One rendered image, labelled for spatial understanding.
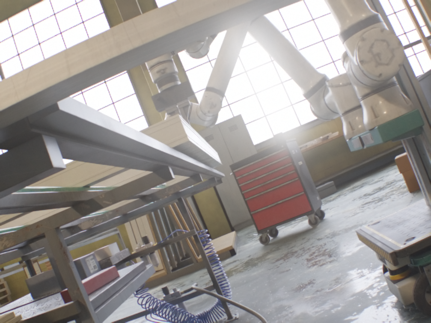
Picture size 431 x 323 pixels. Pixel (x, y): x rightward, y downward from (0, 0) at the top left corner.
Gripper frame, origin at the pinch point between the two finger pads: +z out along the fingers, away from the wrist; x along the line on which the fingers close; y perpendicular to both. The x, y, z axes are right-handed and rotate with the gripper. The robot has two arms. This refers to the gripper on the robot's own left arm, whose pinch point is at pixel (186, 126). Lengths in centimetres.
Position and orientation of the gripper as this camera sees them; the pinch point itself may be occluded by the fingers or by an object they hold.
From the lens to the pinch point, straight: 153.0
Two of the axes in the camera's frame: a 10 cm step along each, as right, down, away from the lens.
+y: -0.7, -0.5, -10.0
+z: 3.9, 9.2, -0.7
